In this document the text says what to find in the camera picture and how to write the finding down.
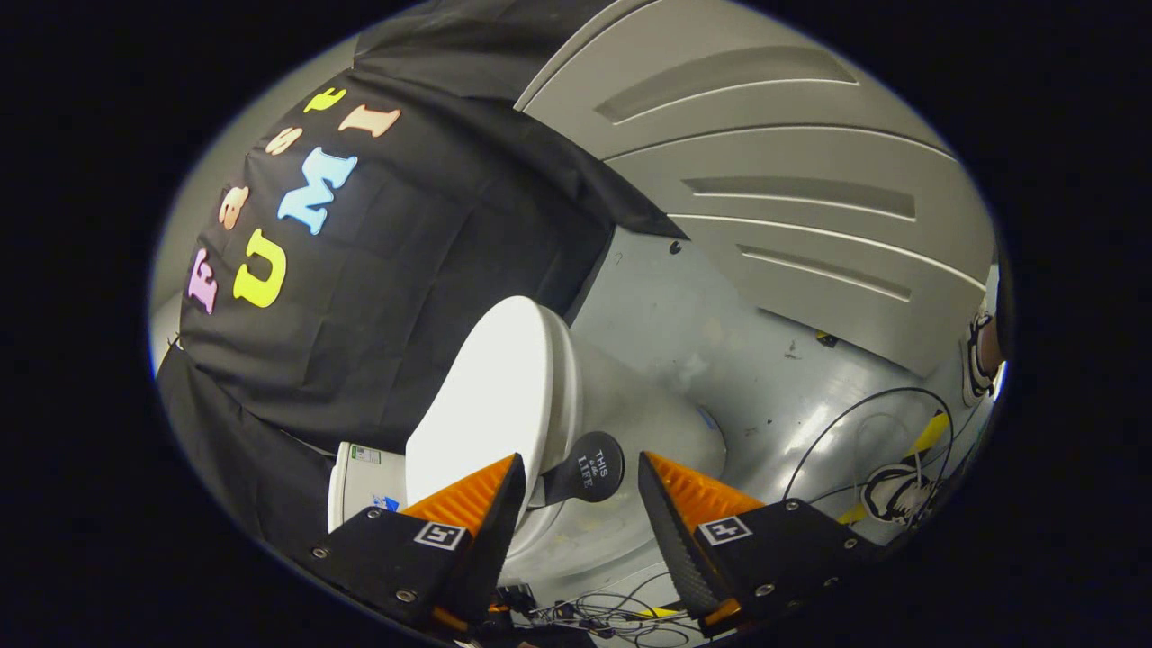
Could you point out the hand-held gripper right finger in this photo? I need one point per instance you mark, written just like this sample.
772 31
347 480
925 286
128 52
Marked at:
675 540

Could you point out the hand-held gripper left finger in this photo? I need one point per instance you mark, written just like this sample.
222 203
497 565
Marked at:
490 558

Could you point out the white toilet lid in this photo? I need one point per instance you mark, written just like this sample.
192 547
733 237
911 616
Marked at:
486 405

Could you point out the white toilet bowl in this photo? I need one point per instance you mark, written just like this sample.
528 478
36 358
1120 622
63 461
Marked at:
630 414

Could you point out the white toilet tank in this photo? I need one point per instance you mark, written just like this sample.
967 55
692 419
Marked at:
355 495

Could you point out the person's black and white shoe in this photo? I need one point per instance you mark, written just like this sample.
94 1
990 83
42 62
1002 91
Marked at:
981 355
895 493

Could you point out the yellow floor tape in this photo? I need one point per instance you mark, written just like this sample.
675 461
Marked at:
931 436

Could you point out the black backdrop cloth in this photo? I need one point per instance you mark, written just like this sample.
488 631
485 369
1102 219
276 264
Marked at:
405 270

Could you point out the grey cabinet with white top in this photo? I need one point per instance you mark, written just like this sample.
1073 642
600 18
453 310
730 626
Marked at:
765 180

